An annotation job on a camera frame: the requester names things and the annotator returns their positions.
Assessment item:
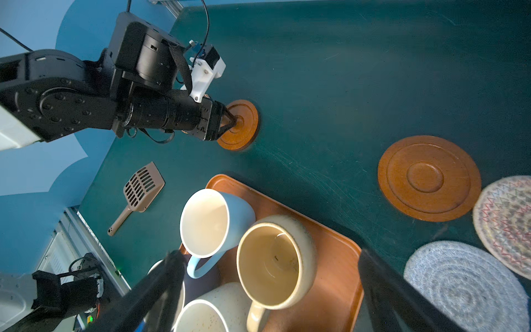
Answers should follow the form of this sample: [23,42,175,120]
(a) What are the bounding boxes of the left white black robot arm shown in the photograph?
[1,12,236,150]

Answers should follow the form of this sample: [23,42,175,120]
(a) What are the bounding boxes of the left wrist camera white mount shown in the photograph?
[181,44,226,104]

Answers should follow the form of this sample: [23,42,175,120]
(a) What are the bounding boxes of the multicolour woven coaster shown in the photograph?
[473,175,530,279]

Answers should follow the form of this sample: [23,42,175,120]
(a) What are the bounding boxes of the beige ceramic mug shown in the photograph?
[236,215,317,331]

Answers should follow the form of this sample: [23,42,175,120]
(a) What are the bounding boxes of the light blue mug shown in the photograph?
[180,189,256,279]

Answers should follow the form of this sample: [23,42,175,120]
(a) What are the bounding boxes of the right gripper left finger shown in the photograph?
[86,250,185,331]

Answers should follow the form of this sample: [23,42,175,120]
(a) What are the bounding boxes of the dark wooden coaster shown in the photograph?
[378,136,481,222]
[217,100,259,152]

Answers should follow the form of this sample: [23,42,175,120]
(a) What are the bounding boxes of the aluminium frame left post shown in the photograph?
[149,0,184,19]

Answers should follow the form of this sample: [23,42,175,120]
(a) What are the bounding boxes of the white speckled mug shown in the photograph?
[174,282,251,331]

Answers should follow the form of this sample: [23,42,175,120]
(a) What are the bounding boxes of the orange wooden tray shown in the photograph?
[206,174,363,331]

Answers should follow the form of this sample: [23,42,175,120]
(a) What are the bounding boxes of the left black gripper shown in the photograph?
[120,89,237,141]

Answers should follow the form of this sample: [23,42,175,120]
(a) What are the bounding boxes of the brown slotted scoop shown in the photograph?
[107,162,165,237]

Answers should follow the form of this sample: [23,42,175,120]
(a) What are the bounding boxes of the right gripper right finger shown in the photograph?
[358,248,463,331]

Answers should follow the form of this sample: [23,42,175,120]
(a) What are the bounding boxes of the grey woven coaster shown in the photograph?
[403,241,530,331]

